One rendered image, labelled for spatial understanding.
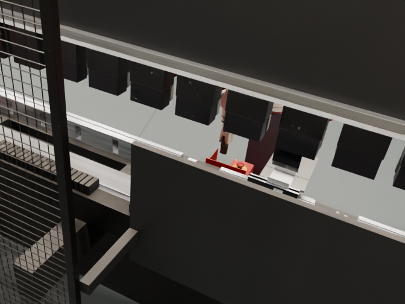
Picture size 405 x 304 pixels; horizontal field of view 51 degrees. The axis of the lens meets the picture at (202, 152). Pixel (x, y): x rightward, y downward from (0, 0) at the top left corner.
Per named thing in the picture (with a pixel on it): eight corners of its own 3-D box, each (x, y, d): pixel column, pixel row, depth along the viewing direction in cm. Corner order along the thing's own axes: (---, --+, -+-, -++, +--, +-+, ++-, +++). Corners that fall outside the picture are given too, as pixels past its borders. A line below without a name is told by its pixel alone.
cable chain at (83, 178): (99, 187, 149) (99, 177, 147) (88, 196, 144) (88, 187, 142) (5, 148, 162) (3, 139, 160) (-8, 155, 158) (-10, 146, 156)
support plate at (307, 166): (318, 160, 181) (319, 158, 180) (303, 193, 160) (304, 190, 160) (278, 146, 186) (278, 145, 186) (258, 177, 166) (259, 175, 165)
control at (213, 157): (250, 184, 217) (256, 154, 207) (240, 201, 204) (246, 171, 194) (214, 171, 222) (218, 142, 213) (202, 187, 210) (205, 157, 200)
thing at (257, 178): (298, 196, 162) (300, 190, 160) (296, 200, 159) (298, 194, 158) (249, 178, 168) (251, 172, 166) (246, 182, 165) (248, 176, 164)
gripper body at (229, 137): (233, 125, 194) (229, 146, 199) (240, 117, 202) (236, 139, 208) (218, 120, 196) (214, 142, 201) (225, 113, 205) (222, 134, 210)
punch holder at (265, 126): (267, 133, 158) (276, 92, 149) (260, 143, 151) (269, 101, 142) (230, 120, 163) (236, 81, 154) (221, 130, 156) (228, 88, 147)
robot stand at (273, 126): (231, 231, 282) (257, 94, 227) (258, 236, 280) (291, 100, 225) (226, 250, 267) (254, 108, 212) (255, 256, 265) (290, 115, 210)
